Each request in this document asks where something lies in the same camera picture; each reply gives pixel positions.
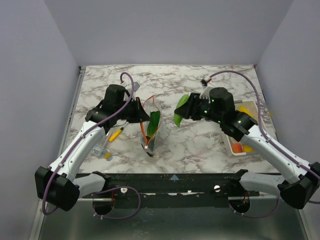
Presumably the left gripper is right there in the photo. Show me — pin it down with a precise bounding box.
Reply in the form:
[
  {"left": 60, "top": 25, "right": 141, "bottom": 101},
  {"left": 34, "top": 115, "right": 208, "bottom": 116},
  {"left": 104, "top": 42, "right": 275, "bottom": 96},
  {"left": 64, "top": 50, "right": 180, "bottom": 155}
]
[{"left": 116, "top": 97, "right": 152, "bottom": 124}]

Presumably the clear zip top bag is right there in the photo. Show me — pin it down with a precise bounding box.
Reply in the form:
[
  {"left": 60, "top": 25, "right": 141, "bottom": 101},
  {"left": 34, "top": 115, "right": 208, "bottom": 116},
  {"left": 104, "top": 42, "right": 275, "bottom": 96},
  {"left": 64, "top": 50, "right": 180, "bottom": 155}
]
[{"left": 140, "top": 95, "right": 165, "bottom": 158}]

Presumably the toy green vegetable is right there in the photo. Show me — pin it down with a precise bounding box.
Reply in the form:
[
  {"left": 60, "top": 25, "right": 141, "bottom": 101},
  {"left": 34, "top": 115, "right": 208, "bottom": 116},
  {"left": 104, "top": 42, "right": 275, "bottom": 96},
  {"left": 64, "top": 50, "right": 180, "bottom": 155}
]
[{"left": 173, "top": 94, "right": 190, "bottom": 127}]

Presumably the toy peach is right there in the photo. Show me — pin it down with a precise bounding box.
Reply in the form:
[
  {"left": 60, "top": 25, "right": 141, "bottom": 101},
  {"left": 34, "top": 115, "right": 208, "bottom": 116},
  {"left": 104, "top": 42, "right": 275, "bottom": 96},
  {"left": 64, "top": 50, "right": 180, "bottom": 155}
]
[{"left": 231, "top": 142, "right": 243, "bottom": 154}]

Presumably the toy lemon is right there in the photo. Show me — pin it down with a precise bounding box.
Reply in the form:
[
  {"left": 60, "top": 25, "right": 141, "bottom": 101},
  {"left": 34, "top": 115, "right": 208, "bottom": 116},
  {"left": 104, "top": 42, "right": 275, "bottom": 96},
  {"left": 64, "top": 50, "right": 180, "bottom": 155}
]
[{"left": 243, "top": 145, "right": 254, "bottom": 153}]

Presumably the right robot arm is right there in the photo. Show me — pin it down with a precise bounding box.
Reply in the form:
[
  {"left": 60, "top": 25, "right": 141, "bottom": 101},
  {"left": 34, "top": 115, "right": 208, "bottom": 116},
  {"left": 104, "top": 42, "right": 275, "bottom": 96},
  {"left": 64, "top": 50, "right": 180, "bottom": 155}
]
[{"left": 174, "top": 87, "right": 320, "bottom": 210}]

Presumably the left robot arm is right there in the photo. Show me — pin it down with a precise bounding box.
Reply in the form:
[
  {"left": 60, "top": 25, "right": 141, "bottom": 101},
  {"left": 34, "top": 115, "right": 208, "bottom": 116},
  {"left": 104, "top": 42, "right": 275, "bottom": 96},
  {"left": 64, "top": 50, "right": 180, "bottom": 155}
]
[{"left": 34, "top": 84, "right": 150, "bottom": 212}]

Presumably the toy corn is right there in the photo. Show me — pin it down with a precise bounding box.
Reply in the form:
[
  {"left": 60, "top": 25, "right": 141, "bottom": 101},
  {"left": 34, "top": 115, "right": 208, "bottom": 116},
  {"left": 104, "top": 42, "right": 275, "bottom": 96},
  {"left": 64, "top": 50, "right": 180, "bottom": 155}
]
[{"left": 238, "top": 106, "right": 252, "bottom": 116}]

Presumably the clear screw box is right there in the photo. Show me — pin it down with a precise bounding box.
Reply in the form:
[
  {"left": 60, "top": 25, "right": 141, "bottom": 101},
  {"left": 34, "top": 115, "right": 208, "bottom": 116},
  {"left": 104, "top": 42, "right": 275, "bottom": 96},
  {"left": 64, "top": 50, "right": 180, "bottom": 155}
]
[{"left": 91, "top": 133, "right": 110, "bottom": 157}]

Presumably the white plastic basket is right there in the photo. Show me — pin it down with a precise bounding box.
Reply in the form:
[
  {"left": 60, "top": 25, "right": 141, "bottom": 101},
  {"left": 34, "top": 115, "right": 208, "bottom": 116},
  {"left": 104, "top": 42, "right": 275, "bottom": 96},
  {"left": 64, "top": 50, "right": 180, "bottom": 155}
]
[{"left": 221, "top": 100, "right": 258, "bottom": 158}]

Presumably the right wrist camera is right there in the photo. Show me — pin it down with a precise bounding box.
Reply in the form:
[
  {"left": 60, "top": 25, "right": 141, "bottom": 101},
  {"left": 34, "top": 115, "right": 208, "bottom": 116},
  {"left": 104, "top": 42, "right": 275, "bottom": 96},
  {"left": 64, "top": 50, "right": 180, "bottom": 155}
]
[{"left": 200, "top": 78, "right": 212, "bottom": 100}]

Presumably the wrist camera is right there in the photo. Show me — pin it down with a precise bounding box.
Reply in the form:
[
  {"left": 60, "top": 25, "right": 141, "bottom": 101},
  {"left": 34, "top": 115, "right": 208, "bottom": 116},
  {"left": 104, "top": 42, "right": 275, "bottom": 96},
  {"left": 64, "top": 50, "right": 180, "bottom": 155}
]
[
  {"left": 126, "top": 81, "right": 140, "bottom": 93},
  {"left": 200, "top": 78, "right": 212, "bottom": 100}
]

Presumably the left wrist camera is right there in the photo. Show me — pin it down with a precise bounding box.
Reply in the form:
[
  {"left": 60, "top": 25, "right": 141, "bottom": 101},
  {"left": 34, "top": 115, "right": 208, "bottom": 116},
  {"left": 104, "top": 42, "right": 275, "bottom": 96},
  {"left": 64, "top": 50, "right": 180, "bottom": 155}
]
[{"left": 126, "top": 81, "right": 140, "bottom": 93}]

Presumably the black mounting rail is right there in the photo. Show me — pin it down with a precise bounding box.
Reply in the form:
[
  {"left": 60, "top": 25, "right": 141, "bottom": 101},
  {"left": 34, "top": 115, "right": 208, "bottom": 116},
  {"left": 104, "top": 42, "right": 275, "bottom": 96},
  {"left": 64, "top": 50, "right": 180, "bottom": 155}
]
[{"left": 84, "top": 171, "right": 259, "bottom": 209}]

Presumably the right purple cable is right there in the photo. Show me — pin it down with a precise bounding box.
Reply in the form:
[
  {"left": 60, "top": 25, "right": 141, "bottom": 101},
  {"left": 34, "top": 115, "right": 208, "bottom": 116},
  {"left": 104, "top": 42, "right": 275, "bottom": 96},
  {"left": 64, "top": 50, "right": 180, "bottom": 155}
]
[{"left": 207, "top": 69, "right": 320, "bottom": 218}]

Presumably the aluminium frame rail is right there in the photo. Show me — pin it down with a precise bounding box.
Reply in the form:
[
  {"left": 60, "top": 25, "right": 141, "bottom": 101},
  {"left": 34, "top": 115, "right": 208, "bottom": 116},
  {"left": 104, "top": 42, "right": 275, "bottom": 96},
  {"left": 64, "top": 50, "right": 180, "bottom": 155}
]
[{"left": 28, "top": 66, "right": 87, "bottom": 240}]

